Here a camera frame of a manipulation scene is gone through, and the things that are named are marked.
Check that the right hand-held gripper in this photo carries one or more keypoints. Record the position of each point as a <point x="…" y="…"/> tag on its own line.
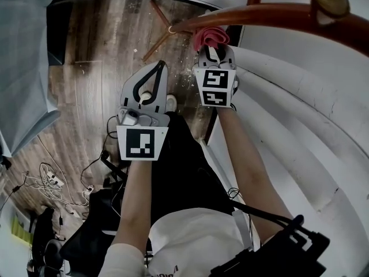
<point x="214" y="88"/>

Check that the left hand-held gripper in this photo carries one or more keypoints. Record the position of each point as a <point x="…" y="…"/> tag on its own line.
<point x="139" y="144"/>

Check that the pink cloth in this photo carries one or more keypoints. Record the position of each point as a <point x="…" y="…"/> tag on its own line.
<point x="212" y="36"/>

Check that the brown wooden coat rack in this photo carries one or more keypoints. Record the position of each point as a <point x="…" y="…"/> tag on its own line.
<point x="259" y="11"/>

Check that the person's right forearm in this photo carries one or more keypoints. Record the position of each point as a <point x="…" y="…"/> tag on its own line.
<point x="245" y="160"/>

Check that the person's left forearm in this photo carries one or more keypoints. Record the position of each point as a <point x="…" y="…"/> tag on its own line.
<point x="135" y="195"/>

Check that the white shoe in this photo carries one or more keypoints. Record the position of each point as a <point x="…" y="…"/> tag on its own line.
<point x="171" y="102"/>
<point x="146" y="97"/>

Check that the person's black trousers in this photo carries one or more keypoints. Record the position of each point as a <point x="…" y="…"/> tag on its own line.
<point x="178" y="160"/>

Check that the white power strip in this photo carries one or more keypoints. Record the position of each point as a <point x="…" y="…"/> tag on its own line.
<point x="54" y="180"/>

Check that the table with pale blue cover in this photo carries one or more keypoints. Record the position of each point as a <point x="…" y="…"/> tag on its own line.
<point x="23" y="53"/>

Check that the person's white shirt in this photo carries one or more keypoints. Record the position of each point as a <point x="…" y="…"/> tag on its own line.
<point x="190" y="241"/>

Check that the grey gripper-mounted fisheye camera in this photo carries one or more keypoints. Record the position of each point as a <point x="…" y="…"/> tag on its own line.
<point x="129" y="117"/>

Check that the black camera equipment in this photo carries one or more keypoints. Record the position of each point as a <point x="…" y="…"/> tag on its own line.
<point x="43" y="235"/>

